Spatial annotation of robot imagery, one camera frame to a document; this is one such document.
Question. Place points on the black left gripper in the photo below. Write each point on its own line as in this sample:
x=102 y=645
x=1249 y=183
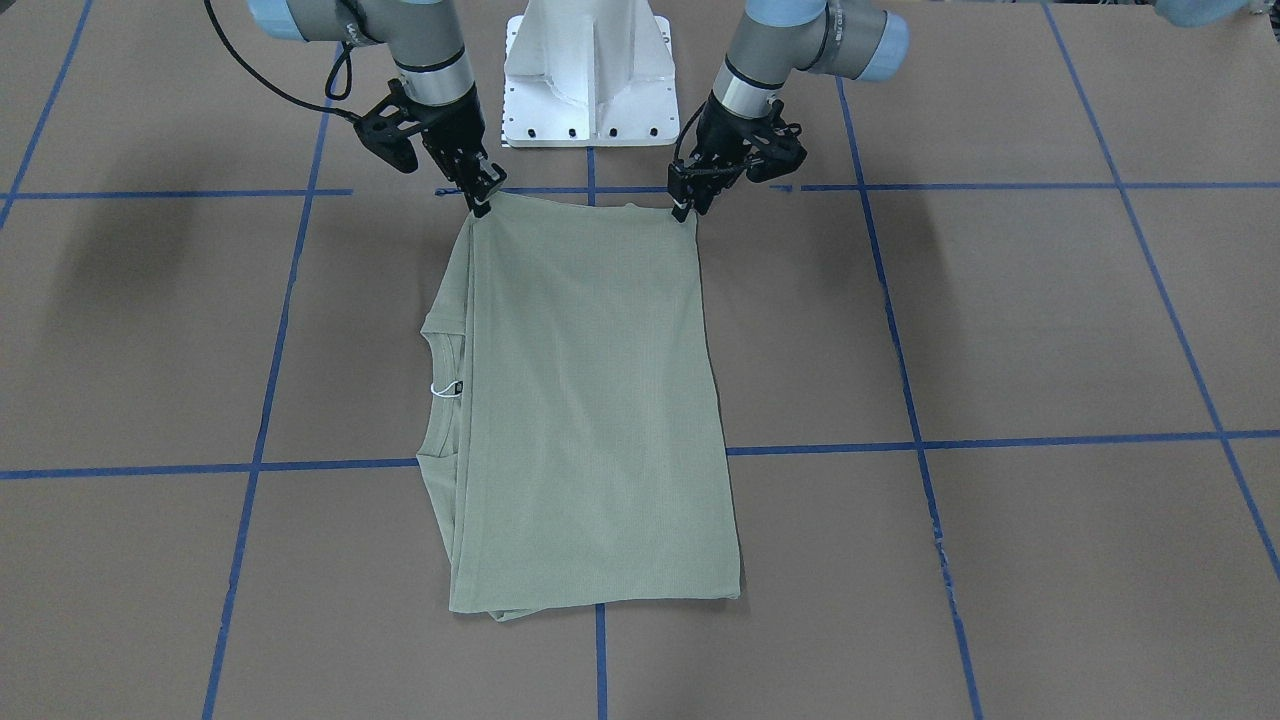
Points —
x=722 y=138

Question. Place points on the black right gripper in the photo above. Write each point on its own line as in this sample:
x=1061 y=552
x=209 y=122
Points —
x=452 y=130

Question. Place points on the olive green long-sleeve shirt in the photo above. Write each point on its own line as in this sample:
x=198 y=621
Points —
x=574 y=452

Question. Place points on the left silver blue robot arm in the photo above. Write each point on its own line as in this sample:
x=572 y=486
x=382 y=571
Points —
x=843 y=39

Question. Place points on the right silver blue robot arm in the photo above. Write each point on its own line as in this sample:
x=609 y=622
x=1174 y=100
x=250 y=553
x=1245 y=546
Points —
x=434 y=97

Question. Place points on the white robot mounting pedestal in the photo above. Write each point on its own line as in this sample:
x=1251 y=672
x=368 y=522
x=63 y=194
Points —
x=589 y=73

